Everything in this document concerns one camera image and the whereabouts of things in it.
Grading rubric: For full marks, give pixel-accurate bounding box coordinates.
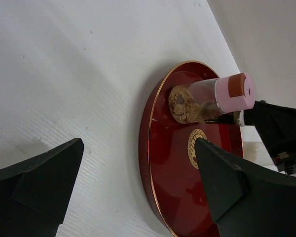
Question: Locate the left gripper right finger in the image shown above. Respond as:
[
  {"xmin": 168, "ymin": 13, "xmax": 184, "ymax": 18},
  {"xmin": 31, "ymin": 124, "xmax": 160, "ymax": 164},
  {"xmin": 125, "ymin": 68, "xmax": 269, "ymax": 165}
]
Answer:
[{"xmin": 195, "ymin": 138, "xmax": 296, "ymax": 237}]

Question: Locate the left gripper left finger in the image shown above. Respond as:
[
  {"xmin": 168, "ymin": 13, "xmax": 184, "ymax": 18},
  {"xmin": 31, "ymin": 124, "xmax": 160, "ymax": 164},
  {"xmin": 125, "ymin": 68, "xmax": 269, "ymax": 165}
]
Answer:
[{"xmin": 0, "ymin": 138, "xmax": 84, "ymax": 237}]

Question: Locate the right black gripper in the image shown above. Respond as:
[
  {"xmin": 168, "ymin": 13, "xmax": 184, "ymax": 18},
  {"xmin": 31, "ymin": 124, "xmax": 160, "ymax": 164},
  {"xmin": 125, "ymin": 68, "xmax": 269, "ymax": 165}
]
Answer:
[{"xmin": 254, "ymin": 101, "xmax": 296, "ymax": 175}]

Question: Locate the small black cap spice jar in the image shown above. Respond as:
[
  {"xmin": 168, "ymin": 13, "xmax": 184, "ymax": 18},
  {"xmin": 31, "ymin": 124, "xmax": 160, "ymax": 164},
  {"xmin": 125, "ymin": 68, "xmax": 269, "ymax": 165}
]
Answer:
[{"xmin": 205, "ymin": 110, "xmax": 259, "ymax": 127}]

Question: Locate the pink cap spice shaker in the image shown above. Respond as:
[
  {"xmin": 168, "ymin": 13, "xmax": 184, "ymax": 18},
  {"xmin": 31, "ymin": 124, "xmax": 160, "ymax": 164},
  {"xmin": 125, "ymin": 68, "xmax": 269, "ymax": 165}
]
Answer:
[{"xmin": 168, "ymin": 73, "xmax": 255, "ymax": 124}]

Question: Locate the red round tray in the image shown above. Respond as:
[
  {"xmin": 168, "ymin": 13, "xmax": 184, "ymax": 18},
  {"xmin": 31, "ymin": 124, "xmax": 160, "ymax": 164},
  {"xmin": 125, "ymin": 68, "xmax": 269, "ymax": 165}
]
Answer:
[{"xmin": 139, "ymin": 61, "xmax": 243, "ymax": 237}]

